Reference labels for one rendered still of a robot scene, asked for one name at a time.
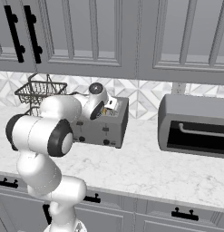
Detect white wall socket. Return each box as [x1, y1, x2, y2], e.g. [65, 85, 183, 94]
[171, 82, 188, 95]

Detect grey wall cupboard door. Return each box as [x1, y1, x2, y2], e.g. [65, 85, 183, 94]
[136, 0, 224, 86]
[0, 0, 38, 73]
[20, 0, 139, 80]

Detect grey toaster oven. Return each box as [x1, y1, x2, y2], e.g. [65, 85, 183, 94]
[157, 93, 224, 160]

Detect black wire basket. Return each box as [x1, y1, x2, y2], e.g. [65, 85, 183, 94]
[14, 72, 69, 118]

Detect black base cupboard handle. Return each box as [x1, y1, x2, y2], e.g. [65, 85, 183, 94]
[42, 203, 53, 226]

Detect black drawer handle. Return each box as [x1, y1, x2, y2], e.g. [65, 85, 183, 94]
[0, 178, 19, 189]
[170, 207, 200, 222]
[83, 193, 102, 204]

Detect black cupboard door handle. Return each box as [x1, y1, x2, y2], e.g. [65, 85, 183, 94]
[3, 5, 26, 63]
[23, 5, 44, 64]

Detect grey base cupboard door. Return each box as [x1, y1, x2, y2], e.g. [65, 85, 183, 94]
[72, 207, 136, 232]
[0, 193, 54, 232]
[134, 219, 224, 232]

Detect grey drawer front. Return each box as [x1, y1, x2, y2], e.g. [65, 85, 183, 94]
[74, 188, 137, 214]
[0, 173, 30, 197]
[135, 197, 224, 228]

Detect grey toaster oven handle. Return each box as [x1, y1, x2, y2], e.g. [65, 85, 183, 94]
[178, 121, 224, 139]

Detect grey toaster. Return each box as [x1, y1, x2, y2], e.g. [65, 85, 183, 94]
[69, 96, 130, 150]

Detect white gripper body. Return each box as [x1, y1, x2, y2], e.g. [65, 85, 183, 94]
[100, 107, 121, 119]

